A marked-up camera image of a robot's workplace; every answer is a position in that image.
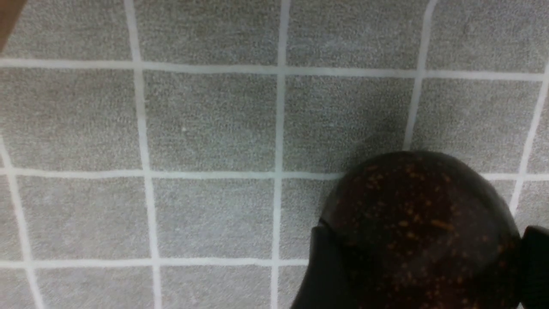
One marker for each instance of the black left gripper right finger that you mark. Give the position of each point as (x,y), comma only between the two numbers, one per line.
(534,268)

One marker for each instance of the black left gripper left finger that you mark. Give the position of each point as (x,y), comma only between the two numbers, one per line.
(325,284)

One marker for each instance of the dark brown passion fruit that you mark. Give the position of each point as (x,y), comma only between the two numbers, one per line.
(422,230)

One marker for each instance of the grey checked tablecloth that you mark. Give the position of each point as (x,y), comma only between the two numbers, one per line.
(175,154)

